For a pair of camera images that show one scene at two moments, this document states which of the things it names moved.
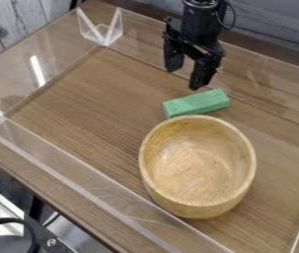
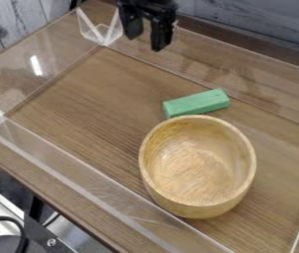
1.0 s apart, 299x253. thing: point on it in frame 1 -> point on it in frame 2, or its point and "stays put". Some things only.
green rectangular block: (197, 104) stays put
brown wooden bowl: (198, 162) stays put
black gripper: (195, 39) -> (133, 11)
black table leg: (36, 209) stays put
